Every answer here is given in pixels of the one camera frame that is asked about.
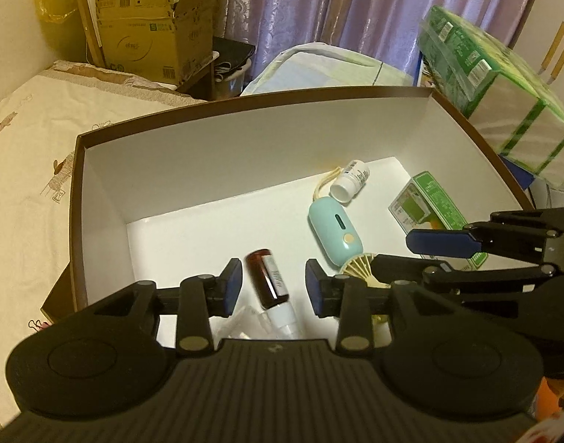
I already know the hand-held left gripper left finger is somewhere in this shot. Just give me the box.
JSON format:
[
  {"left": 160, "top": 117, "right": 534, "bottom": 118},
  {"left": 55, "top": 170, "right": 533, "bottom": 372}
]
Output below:
[{"left": 86, "top": 258, "right": 244, "bottom": 355}]

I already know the tan cardboard shipping box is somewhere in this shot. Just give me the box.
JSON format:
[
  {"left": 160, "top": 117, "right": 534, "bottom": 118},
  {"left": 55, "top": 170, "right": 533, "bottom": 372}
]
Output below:
[{"left": 95, "top": 0, "right": 218, "bottom": 86}]

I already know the small green box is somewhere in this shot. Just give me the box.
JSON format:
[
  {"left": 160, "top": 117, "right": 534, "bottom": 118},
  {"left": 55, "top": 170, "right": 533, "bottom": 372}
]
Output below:
[{"left": 387, "top": 172, "right": 490, "bottom": 272}]

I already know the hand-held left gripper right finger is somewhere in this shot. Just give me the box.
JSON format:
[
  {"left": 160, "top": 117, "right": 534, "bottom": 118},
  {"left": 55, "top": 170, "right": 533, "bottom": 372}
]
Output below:
[{"left": 305, "top": 258, "right": 465, "bottom": 355}]

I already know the white fabric basket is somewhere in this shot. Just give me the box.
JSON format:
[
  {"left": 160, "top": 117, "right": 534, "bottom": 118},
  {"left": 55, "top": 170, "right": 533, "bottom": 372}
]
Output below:
[{"left": 240, "top": 41, "right": 421, "bottom": 97}]

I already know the black bag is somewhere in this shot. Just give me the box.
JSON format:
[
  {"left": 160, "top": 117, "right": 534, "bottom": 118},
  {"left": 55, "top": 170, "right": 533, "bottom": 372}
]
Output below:
[{"left": 210, "top": 36, "right": 256, "bottom": 77}]

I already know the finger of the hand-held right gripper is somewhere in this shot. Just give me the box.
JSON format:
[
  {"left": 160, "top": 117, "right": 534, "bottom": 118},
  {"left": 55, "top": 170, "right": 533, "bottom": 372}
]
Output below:
[
  {"left": 371, "top": 253, "right": 564, "bottom": 297},
  {"left": 406, "top": 207, "right": 564, "bottom": 260}
]

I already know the cream printed bedsheet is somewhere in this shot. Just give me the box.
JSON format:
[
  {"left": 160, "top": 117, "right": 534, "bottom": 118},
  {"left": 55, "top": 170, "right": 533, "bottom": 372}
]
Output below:
[{"left": 0, "top": 60, "right": 204, "bottom": 425}]

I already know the purple patterned curtain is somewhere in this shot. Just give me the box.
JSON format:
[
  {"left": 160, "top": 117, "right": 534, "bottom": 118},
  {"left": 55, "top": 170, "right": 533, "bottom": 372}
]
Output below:
[{"left": 213, "top": 0, "right": 541, "bottom": 86}]

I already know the green tissue pack bundle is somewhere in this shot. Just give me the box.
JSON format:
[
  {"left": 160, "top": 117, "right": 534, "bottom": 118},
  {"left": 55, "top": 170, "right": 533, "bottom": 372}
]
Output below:
[{"left": 418, "top": 4, "right": 564, "bottom": 190}]

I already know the white pill bottle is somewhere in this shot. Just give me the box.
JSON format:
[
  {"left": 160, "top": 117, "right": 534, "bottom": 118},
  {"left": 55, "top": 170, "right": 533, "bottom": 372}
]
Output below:
[{"left": 330, "top": 159, "right": 371, "bottom": 203}]

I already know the dark blue box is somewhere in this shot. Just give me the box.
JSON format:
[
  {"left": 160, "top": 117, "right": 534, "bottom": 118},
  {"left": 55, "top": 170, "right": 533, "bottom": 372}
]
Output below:
[{"left": 499, "top": 154, "right": 541, "bottom": 204}]

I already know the white ornate wooden board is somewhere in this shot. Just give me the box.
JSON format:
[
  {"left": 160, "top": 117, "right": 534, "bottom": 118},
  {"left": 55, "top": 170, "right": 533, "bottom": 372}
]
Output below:
[{"left": 74, "top": 0, "right": 142, "bottom": 68}]

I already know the mint handheld fan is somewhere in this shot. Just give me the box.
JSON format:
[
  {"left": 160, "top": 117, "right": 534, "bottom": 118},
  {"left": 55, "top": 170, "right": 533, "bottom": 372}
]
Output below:
[{"left": 307, "top": 167, "right": 396, "bottom": 328}]

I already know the brown cardboard storage box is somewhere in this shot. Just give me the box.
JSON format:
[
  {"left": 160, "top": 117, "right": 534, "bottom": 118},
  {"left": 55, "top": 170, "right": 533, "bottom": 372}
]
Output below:
[{"left": 70, "top": 85, "right": 539, "bottom": 347}]

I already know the white plastic bin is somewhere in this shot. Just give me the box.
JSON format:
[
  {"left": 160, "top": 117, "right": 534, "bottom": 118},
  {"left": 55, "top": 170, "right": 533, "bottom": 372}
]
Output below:
[{"left": 213, "top": 60, "right": 252, "bottom": 100}]

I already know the amber spray bottle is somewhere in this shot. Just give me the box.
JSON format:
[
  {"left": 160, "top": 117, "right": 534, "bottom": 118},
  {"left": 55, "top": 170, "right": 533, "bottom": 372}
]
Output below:
[{"left": 245, "top": 249, "right": 303, "bottom": 340}]

